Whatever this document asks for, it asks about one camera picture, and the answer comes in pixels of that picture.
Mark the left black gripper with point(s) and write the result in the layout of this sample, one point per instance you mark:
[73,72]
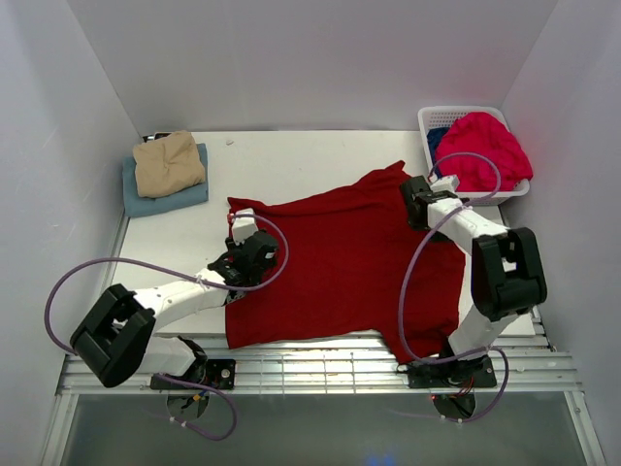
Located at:
[232,248]

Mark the dark red t shirt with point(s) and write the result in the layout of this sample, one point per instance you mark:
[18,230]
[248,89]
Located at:
[350,248]

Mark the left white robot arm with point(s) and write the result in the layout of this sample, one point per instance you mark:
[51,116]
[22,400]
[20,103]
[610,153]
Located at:
[117,337]

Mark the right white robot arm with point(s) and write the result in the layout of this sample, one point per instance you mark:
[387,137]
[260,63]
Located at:
[507,278]

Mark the dark blue t shirt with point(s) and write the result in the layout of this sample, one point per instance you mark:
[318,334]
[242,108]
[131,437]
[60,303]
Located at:
[434,137]

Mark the pink crumpled t shirt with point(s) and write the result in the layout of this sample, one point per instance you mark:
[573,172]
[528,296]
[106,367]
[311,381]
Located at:
[482,153]

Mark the white plastic basket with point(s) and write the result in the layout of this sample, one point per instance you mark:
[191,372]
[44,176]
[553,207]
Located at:
[440,116]

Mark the folded light blue t shirt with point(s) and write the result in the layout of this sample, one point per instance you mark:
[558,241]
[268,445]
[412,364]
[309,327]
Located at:
[137,206]

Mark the folded beige t shirt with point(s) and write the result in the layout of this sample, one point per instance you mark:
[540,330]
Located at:
[167,165]

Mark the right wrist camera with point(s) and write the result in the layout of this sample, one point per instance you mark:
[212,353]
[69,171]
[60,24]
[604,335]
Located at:
[448,183]

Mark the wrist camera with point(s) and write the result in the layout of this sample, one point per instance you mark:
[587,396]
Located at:
[448,183]
[242,225]

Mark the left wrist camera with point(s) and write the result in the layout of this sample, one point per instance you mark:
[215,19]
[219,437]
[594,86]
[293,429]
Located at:
[242,225]

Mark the aluminium rail frame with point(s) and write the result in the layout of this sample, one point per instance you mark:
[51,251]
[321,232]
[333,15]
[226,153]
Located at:
[355,363]

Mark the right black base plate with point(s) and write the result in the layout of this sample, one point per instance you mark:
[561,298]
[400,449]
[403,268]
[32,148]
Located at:
[475,373]

